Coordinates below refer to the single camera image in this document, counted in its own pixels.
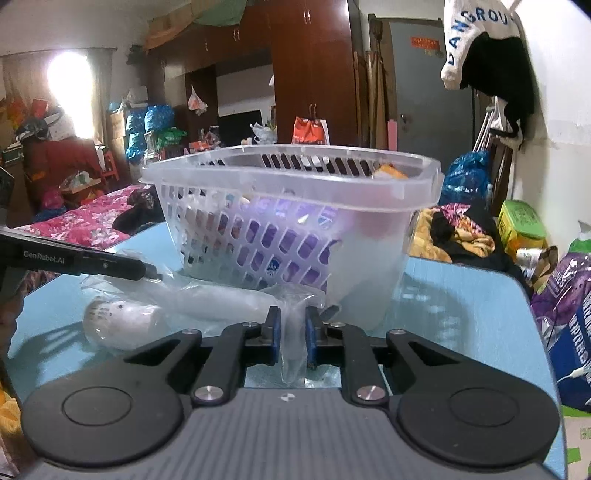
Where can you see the white bottle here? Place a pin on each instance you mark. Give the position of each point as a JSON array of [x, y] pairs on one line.
[[120, 321]]

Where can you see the white crumpled plastic bag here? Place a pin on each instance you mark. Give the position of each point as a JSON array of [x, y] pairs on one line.
[[263, 134]]

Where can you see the green lidded box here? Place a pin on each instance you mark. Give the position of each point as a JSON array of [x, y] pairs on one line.
[[519, 221]]

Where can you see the beige window curtain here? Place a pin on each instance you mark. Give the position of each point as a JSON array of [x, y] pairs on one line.
[[99, 92]]

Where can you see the green cloth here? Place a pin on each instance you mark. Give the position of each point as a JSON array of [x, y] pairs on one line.
[[217, 14]]

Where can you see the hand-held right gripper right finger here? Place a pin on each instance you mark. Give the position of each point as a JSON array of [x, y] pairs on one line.
[[311, 339]]

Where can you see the clear plastic bag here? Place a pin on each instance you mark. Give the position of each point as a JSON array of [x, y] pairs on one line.
[[207, 300]]

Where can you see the brown wooden wardrobe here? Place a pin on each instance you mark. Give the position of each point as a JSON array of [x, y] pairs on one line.
[[314, 69]]

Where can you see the wooden boards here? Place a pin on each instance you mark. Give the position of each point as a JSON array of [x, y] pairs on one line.
[[371, 101]]

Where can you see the blue tote bag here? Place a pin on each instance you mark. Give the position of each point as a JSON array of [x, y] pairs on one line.
[[575, 341]]

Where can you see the white plastic basket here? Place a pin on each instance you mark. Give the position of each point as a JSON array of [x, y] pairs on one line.
[[369, 258]]

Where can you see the metal folding rack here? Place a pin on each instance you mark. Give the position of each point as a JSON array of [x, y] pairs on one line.
[[485, 124]]

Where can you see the green plastic bag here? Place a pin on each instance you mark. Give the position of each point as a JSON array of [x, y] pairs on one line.
[[171, 137]]

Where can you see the red shopping bag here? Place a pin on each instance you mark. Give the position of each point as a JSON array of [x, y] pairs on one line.
[[308, 131]]

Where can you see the orange capped bottle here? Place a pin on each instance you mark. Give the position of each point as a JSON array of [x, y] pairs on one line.
[[378, 226]]

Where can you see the pink board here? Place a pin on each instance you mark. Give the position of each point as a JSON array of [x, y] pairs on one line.
[[392, 134]]

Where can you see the white hanging plastic bag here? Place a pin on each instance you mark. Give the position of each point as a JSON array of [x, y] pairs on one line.
[[197, 101]]

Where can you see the blue plastic bag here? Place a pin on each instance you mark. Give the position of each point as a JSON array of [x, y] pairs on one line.
[[159, 119], [135, 136], [466, 175]]

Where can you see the red stool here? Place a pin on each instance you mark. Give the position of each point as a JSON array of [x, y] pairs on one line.
[[111, 166]]

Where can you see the purple tissue pack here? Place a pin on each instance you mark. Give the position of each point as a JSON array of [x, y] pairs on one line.
[[265, 235]]

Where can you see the purple printed bag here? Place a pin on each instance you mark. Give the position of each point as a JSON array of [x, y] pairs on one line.
[[568, 281]]

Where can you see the pink floral blanket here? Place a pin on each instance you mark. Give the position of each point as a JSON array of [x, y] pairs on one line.
[[83, 221]]

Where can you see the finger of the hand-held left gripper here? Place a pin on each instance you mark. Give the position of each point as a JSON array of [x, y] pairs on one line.
[[124, 267]]

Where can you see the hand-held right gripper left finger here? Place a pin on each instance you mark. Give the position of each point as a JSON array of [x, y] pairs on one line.
[[275, 337]]

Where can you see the white green paper bag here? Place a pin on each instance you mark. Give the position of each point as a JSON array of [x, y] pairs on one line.
[[579, 438]]

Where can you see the grey door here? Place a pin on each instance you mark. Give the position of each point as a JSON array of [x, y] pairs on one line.
[[425, 101]]

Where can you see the black clothes pile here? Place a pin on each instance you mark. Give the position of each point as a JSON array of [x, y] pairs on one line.
[[138, 217]]

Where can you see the black television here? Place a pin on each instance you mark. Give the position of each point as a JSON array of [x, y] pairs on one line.
[[235, 131]]

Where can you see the white black hoodie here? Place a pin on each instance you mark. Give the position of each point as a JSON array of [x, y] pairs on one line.
[[466, 41]]

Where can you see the red covered furniture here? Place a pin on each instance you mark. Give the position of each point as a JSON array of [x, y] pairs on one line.
[[60, 157]]

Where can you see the yellow floral cloth pile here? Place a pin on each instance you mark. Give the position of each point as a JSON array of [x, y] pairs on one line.
[[466, 235]]

